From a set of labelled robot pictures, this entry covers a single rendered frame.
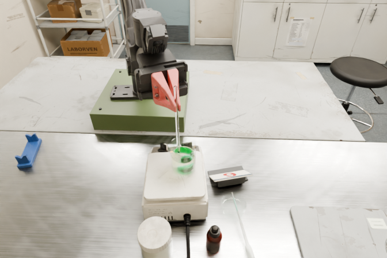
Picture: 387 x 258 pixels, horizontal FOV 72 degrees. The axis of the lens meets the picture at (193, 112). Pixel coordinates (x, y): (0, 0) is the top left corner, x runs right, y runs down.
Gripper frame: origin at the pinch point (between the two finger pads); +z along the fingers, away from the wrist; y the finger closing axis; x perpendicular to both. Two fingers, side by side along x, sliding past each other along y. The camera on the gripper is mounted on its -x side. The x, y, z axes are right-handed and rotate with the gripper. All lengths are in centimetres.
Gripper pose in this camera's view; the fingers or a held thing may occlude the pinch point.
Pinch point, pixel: (176, 106)
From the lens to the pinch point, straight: 46.1
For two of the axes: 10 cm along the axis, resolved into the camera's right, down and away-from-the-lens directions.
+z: 3.7, 6.1, -7.0
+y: 9.3, -2.3, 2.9
